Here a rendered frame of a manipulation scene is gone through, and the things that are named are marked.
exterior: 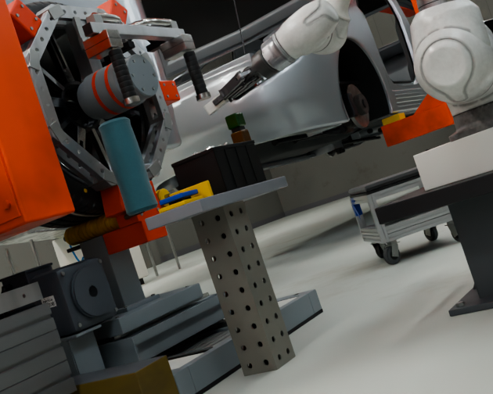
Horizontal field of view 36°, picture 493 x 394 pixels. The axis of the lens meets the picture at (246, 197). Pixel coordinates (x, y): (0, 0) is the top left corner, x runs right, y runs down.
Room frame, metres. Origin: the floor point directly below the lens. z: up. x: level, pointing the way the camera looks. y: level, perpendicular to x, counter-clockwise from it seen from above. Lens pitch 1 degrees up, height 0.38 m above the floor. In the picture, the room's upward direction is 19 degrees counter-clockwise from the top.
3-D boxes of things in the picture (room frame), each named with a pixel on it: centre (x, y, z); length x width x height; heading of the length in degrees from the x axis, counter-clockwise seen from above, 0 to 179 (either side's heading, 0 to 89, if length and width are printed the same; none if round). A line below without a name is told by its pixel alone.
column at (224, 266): (1.90, 0.08, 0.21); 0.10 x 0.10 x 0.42; 59
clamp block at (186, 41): (2.24, 0.05, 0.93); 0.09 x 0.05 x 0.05; 59
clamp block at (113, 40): (1.95, 0.23, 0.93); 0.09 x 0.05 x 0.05; 59
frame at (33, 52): (2.20, 0.32, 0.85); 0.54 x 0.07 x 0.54; 149
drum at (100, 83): (2.16, 0.25, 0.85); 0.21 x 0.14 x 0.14; 59
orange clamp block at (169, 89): (2.47, 0.16, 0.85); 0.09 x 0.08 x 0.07; 149
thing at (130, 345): (2.32, 0.44, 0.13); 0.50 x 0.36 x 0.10; 149
